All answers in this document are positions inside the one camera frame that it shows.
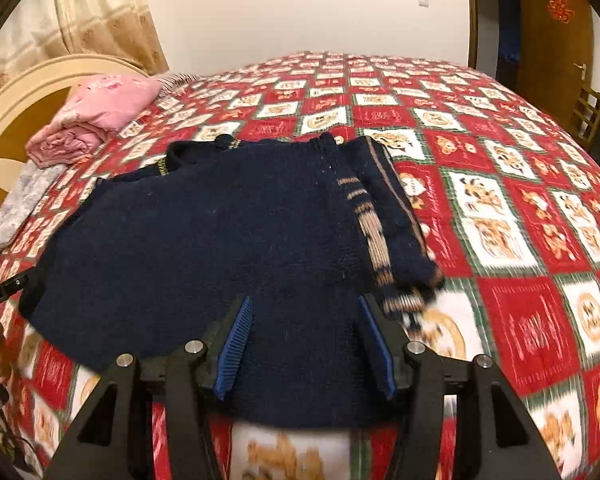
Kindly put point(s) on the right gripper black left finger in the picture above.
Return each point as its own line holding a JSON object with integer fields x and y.
{"x": 226, "y": 348}

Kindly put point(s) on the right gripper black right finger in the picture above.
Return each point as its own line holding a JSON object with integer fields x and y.
{"x": 384, "y": 342}

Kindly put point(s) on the navy patterned knit sweater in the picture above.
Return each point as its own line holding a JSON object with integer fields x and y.
{"x": 152, "y": 258}

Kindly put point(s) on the red checkered bear bedspread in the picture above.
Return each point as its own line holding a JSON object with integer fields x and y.
{"x": 508, "y": 204}

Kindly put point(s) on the grey floral pillow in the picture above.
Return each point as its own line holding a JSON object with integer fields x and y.
{"x": 29, "y": 188}

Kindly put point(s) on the striped pillow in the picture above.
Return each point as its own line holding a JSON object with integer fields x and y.
{"x": 171, "y": 81}

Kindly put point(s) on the folded pink quilt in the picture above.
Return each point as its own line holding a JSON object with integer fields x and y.
{"x": 99, "y": 108}

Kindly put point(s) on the cream wooden headboard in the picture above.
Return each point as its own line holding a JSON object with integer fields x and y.
{"x": 29, "y": 102}

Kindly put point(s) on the wooden chair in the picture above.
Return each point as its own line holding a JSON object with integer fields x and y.
{"x": 585, "y": 117}

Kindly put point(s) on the brown wooden door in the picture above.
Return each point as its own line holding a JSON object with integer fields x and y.
{"x": 555, "y": 58}

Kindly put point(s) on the beige patterned curtain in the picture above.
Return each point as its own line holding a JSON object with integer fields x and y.
{"x": 39, "y": 30}

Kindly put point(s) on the red double happiness decoration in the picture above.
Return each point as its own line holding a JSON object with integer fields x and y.
{"x": 560, "y": 11}

